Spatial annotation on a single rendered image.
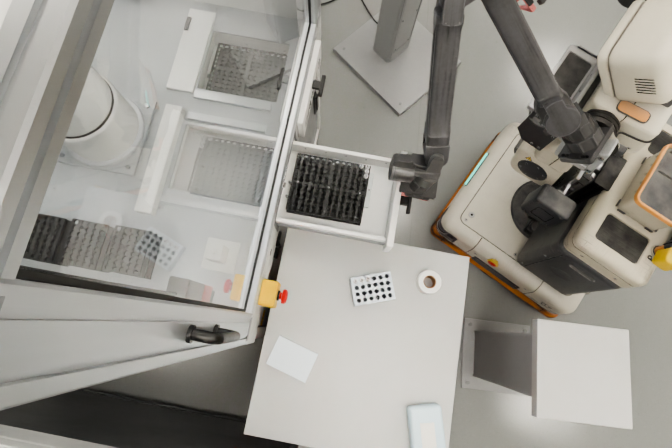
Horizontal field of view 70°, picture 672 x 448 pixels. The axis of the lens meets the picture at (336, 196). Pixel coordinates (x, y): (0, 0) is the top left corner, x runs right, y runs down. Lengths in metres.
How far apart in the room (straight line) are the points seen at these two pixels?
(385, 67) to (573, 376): 1.66
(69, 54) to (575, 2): 2.95
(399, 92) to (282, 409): 1.63
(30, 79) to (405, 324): 1.31
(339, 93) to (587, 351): 1.61
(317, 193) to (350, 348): 0.47
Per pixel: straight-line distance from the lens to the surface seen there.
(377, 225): 1.45
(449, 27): 1.05
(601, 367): 1.71
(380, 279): 1.50
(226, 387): 2.30
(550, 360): 1.64
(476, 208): 2.12
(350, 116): 2.47
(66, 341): 0.42
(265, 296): 1.35
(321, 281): 1.49
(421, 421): 1.49
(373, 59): 2.59
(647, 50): 1.24
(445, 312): 1.53
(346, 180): 1.41
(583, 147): 1.27
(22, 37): 0.36
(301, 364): 1.48
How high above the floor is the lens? 2.25
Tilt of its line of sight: 75 degrees down
